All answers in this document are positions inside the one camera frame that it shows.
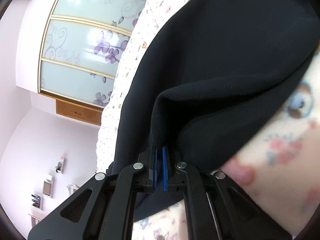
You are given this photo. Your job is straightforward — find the white wall shelf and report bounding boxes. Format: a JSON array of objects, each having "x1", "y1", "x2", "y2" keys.
[{"x1": 29, "y1": 156, "x2": 79, "y2": 228}]

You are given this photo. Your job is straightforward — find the frosted glass floral wardrobe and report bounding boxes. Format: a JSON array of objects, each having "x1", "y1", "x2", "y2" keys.
[{"x1": 37, "y1": 0, "x2": 154, "y2": 108}]

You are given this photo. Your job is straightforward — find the black pants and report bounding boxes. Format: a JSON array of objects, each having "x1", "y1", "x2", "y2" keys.
[{"x1": 106, "y1": 0, "x2": 320, "y2": 222}]

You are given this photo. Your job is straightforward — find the small print bed sheet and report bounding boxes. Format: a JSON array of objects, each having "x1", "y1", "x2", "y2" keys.
[{"x1": 96, "y1": 0, "x2": 190, "y2": 173}]

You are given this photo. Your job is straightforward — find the brown wooden door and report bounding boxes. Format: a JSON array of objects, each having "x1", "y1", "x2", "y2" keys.
[{"x1": 56, "y1": 100, "x2": 102, "y2": 126}]

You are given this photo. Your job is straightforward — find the cartoon print fleece blanket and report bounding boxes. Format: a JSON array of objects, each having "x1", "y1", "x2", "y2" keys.
[{"x1": 132, "y1": 52, "x2": 320, "y2": 240}]

